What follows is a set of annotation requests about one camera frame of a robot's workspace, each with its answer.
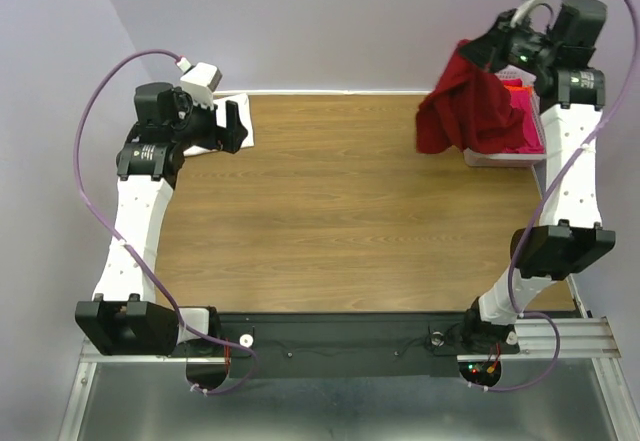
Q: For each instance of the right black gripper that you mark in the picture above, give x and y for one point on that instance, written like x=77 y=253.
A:
x=489 y=50

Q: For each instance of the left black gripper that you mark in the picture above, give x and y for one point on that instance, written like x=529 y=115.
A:
x=227 y=139

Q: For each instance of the dark red t shirt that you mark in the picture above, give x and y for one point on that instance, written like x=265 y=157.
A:
x=468 y=109

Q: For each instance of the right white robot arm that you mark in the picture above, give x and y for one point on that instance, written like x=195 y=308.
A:
x=566 y=234

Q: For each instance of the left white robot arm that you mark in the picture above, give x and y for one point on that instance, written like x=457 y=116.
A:
x=123 y=316

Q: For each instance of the folded white t shirt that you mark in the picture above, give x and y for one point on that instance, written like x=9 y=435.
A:
x=243 y=104

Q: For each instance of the orange t shirt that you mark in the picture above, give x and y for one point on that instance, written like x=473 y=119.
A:
x=513 y=88

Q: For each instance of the pink t shirt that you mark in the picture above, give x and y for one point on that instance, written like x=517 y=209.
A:
x=522 y=102

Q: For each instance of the white plastic basket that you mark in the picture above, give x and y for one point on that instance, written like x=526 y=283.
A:
x=474 y=159

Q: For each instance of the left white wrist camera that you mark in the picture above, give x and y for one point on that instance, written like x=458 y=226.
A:
x=200 y=81

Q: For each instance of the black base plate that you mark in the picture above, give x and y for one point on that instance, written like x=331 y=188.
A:
x=341 y=345

